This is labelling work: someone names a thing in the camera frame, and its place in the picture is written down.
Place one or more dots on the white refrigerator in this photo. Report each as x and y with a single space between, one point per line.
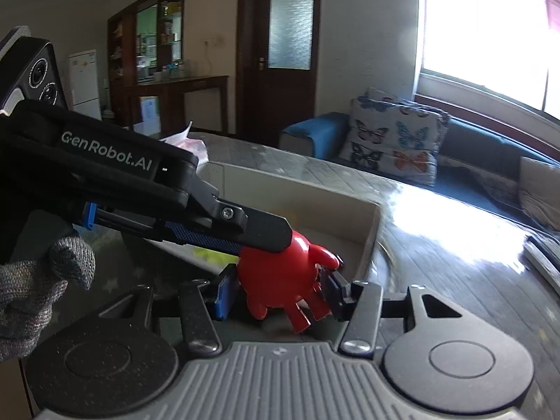
84 81

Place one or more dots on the white tissue pack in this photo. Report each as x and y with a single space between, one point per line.
186 144

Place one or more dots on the dark wooden counter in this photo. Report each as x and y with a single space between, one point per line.
179 96

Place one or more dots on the desktop with star cloth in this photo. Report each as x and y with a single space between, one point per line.
437 249

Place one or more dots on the white pillow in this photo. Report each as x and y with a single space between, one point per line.
540 192

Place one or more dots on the person's left hand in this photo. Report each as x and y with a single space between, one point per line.
30 297

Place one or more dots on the blue sofa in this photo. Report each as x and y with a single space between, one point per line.
472 170

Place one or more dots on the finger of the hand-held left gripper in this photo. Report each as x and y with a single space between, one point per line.
258 227
201 238

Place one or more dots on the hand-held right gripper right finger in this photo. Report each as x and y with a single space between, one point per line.
333 293

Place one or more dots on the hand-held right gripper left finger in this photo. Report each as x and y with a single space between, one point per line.
225 291

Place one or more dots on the grey cardboard box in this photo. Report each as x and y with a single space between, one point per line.
306 210

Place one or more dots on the remote control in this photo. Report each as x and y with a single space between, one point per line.
542 262

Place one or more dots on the butterfly print pillow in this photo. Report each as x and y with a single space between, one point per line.
393 140

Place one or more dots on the red octopus toy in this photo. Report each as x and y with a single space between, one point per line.
271 280

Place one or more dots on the window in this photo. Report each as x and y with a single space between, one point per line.
490 30

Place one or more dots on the wooden display cabinet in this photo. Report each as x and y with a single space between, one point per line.
140 43

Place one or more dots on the dark wooden door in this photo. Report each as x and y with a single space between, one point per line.
280 48

